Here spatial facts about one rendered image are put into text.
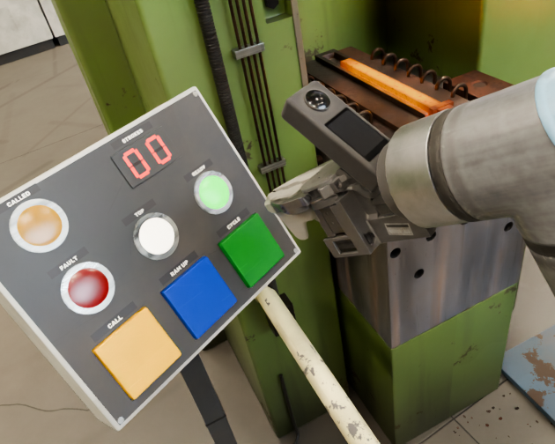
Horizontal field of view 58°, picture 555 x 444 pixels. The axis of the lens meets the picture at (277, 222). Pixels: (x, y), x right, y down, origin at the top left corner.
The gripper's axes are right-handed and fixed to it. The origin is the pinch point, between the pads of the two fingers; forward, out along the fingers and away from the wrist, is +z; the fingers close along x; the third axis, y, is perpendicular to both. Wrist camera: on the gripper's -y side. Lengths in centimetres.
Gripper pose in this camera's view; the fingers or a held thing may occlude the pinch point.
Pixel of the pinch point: (270, 196)
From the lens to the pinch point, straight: 58.5
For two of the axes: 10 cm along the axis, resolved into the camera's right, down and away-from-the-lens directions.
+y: 5.2, 8.2, 2.4
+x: 6.3, -5.6, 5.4
